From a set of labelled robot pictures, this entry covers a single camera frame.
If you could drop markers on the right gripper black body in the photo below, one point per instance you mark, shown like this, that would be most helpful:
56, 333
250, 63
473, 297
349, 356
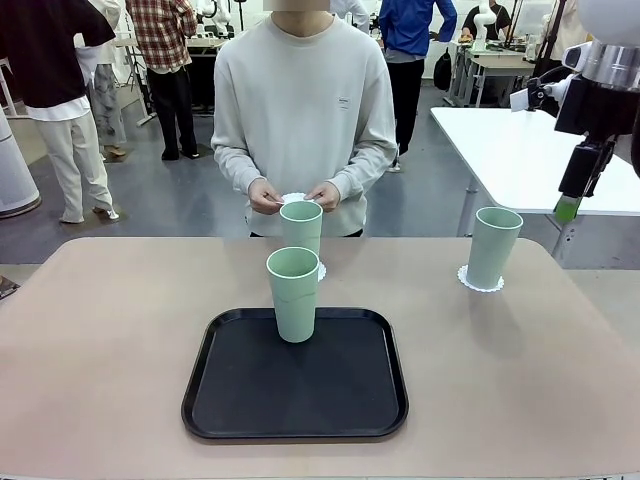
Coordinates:
590, 107

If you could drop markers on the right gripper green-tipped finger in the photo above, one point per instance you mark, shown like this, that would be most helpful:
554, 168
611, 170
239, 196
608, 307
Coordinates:
575, 175
604, 160

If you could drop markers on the tall pale green cup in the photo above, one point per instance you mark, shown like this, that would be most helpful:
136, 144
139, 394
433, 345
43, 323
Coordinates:
295, 315
492, 250
300, 235

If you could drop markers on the white scalloped paper coaster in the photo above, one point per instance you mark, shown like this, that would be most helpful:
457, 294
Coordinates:
295, 197
463, 280
323, 272

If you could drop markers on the person's right forearm grey sleeve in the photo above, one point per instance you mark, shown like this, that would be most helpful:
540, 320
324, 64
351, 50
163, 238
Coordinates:
232, 167

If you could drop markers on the person's left forearm grey sleeve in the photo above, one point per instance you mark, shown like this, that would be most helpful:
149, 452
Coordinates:
367, 167

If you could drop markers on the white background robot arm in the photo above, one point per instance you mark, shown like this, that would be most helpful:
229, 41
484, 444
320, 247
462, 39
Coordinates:
217, 12
482, 27

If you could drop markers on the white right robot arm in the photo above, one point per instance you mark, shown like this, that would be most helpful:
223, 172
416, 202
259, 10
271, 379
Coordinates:
612, 25

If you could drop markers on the person's left hand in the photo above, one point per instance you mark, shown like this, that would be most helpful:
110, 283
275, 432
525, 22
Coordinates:
330, 197

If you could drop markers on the person's right hand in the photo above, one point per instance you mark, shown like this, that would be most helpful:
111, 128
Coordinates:
262, 197

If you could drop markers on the white folding table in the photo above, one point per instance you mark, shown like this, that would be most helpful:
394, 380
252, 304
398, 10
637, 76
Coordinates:
510, 160

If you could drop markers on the black tripod pole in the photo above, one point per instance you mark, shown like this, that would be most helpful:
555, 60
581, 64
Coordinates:
550, 35

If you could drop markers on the person in cream top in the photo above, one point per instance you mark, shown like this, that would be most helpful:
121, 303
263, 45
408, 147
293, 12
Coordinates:
565, 25

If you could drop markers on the grey background desk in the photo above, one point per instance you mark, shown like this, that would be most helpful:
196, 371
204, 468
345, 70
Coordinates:
495, 67

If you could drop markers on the seated person in black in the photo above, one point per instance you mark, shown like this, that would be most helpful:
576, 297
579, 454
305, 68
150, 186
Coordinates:
500, 20

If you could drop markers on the black backpack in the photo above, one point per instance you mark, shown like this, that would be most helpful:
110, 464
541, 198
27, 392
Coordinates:
442, 70

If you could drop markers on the person in blue jacket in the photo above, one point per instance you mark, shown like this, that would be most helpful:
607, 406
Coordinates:
405, 25

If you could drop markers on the person in white shirt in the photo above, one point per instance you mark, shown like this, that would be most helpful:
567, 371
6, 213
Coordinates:
352, 10

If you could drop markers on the person in grey sweatshirt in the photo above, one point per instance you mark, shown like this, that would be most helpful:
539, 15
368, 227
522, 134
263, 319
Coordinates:
300, 100

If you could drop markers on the black plastic serving tray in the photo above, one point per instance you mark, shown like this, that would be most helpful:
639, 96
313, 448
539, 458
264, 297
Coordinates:
300, 400

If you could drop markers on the person in plaid shirt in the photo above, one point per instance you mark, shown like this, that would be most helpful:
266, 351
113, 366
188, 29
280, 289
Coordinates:
160, 35

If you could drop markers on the person in patterned skirt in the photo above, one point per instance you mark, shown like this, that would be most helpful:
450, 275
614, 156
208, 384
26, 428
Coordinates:
107, 110

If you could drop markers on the person in dark shirt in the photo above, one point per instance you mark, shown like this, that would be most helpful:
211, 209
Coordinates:
45, 50

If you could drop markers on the white cylindrical air purifier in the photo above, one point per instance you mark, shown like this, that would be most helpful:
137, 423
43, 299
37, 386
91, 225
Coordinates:
12, 170

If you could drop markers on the brown object at floor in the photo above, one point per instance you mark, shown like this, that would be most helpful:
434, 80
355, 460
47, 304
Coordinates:
7, 287

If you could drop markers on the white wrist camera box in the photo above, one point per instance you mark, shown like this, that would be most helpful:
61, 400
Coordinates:
576, 56

